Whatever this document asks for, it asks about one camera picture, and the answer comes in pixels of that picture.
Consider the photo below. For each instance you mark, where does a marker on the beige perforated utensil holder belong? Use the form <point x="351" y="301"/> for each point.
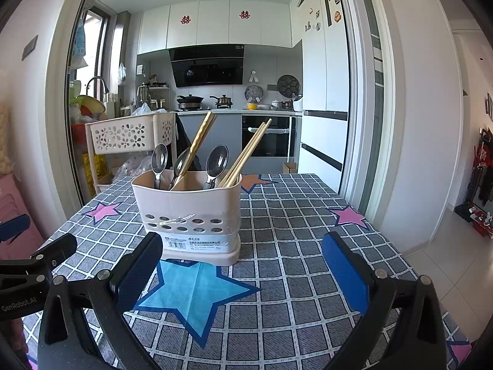
<point x="192" y="204"/>

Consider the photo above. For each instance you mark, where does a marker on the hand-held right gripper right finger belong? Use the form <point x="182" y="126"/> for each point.
<point x="344" y="269"/>

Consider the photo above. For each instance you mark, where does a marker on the plain wooden chopstick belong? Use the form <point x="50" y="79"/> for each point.
<point x="246" y="147"/>
<point x="257" y="142"/>
<point x="252" y="144"/>

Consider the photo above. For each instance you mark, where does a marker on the hanging white plastic bag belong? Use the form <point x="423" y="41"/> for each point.
<point x="121" y="72"/>

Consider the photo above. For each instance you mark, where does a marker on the curved kitchen faucet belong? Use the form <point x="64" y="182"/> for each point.
<point x="96" y="81"/>

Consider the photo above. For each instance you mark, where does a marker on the black built-in oven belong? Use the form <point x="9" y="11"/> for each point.
<point x="273" y="138"/>

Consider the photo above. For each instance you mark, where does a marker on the yellow bowl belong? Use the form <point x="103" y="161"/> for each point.
<point x="252" y="106"/>

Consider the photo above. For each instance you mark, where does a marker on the grey checked star tablecloth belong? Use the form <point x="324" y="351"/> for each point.
<point x="308" y="258"/>

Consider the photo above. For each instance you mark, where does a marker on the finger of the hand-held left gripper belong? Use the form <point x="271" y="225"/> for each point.
<point x="57" y="246"/>
<point x="13" y="227"/>

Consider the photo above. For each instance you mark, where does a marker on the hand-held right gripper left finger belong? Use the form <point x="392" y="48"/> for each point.
<point x="138" y="269"/>

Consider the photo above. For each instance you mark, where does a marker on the cream bumpy sheet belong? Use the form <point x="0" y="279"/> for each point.
<point x="5" y="138"/>

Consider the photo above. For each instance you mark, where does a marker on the round dark baking pan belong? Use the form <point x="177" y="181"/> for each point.
<point x="289" y="84"/>

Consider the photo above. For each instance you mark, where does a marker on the steel cooking pot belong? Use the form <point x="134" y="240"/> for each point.
<point x="222" y="101"/>

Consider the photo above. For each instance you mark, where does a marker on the pink box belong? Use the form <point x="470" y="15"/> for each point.
<point x="11" y="200"/>

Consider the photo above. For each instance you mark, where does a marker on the grey wall switch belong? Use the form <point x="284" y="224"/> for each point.
<point x="29" y="48"/>

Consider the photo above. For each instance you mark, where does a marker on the counter shelf rack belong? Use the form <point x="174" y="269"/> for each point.
<point x="158" y="92"/>

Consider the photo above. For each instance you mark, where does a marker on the black range hood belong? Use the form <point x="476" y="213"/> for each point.
<point x="210" y="65"/>

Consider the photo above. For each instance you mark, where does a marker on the dark clear plastic spoon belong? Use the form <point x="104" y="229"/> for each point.
<point x="216" y="164"/>
<point x="181" y="164"/>
<point x="159" y="160"/>

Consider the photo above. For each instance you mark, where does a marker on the white rice cooker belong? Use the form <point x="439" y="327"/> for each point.
<point x="298" y="103"/>

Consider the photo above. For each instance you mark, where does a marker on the beige perforated basket cart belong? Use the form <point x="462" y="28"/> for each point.
<point x="119" y="135"/>

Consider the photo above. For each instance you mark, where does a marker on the clear plastic bag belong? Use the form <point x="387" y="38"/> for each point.
<point x="131" y="167"/>

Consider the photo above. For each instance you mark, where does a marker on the white refrigerator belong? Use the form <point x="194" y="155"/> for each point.
<point x="323" y="84"/>

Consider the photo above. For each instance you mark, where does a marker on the round steel steamer rack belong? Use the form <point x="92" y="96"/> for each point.
<point x="254" y="93"/>

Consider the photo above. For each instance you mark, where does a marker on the shoes on dark mat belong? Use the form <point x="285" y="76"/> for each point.
<point x="477" y="219"/>

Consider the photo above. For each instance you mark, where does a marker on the red paper-cut sticker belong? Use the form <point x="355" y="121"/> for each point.
<point x="244" y="15"/>
<point x="185" y="20"/>

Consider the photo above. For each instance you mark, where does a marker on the person's left forearm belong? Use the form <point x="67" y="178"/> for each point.
<point x="11" y="347"/>

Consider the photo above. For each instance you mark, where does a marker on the small cardboard box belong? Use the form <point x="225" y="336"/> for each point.
<point x="289" y="167"/>

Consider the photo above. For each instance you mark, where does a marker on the yellow bag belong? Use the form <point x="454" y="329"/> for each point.
<point x="94" y="173"/>

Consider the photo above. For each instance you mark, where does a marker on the hanging red and black bags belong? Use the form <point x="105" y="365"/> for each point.
<point x="483" y="165"/>

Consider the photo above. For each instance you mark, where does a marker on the white upper kitchen cabinets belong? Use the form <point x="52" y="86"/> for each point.
<point x="215" y="27"/>

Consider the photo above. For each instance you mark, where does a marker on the black wok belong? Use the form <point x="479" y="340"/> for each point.
<point x="190" y="101"/>

